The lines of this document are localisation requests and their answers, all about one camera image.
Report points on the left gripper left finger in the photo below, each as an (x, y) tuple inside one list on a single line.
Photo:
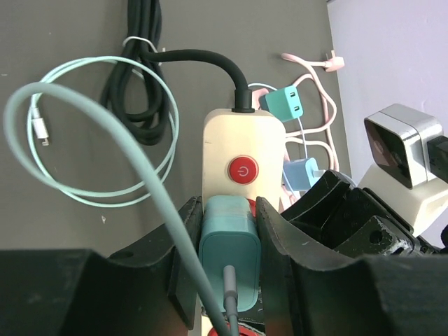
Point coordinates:
[(142, 289)]

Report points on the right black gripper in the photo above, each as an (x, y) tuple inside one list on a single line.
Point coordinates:
[(337, 220)]

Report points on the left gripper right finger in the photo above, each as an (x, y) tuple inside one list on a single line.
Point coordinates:
[(308, 289)]

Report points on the teal plug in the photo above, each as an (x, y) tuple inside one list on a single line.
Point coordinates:
[(229, 237)]

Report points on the beige wooden power strip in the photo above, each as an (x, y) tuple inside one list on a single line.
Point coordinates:
[(243, 155)]

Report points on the blue plug on pink strip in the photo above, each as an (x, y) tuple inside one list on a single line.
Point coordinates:
[(301, 175)]

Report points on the teal charger on pink strip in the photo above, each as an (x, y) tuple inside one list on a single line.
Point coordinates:
[(284, 104)]

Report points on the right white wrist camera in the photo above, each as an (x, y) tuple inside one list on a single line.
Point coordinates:
[(409, 173)]

